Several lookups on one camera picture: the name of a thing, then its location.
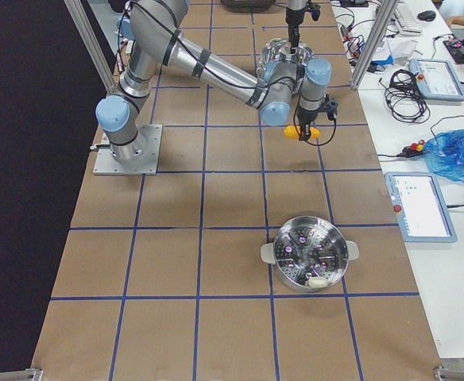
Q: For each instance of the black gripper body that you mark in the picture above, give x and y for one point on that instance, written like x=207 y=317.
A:
x=294 y=17
x=306 y=117

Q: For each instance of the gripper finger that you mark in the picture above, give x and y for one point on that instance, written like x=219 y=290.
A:
x=297 y=128
x=305 y=127
x=294 y=38

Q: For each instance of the yellow toy corn cob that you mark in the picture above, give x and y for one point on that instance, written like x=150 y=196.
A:
x=290 y=132

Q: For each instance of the glass pot lid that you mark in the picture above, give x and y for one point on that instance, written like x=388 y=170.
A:
x=280 y=50

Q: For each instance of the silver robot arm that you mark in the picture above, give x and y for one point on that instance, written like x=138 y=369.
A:
x=290 y=84
x=296 y=5

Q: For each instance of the pale green electric pot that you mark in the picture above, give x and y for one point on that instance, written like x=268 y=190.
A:
x=309 y=254

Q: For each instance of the far teach pendant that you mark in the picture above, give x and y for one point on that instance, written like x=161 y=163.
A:
x=436 y=80

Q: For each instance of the teach pendant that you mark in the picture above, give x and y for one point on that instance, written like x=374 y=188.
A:
x=419 y=206
x=436 y=80

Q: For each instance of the near teach pendant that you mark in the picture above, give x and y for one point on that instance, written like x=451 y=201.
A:
x=419 y=206

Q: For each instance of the blue plastic bag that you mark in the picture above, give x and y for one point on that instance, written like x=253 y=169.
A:
x=444 y=155

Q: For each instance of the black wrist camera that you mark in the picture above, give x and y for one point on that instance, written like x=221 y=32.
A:
x=330 y=106
x=314 y=9

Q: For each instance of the aluminium frame post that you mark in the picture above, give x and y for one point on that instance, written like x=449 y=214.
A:
x=376 y=34

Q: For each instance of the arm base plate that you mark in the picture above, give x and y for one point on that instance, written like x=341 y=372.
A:
x=137 y=158

